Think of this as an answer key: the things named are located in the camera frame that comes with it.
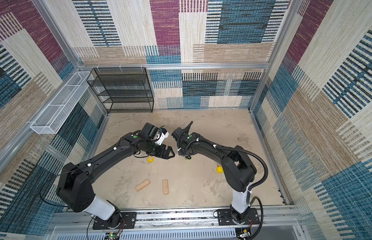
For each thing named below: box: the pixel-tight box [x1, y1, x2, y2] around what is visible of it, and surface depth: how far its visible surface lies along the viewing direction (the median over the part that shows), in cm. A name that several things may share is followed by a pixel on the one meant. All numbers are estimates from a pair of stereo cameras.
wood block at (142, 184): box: [135, 179, 150, 192], surface depth 86 cm
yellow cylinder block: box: [216, 166, 224, 174], surface depth 91 cm
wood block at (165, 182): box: [162, 179, 169, 195], surface depth 84 cm
